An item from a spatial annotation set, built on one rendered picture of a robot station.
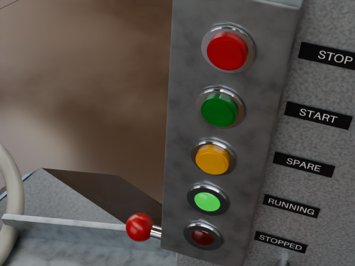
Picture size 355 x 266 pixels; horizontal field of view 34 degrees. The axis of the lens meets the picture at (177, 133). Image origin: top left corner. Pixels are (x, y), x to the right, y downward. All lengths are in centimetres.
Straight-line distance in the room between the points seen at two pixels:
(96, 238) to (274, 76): 59
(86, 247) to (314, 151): 57
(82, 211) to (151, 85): 163
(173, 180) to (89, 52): 243
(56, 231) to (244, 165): 55
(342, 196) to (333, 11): 16
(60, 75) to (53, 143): 45
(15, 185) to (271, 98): 72
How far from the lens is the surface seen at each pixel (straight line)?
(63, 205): 112
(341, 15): 38
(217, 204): 48
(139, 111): 255
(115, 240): 91
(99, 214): 111
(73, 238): 95
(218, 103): 40
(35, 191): 115
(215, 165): 44
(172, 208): 51
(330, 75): 40
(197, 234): 52
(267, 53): 38
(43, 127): 251
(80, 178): 127
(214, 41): 37
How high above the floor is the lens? 171
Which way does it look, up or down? 44 degrees down
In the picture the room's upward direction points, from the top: 4 degrees clockwise
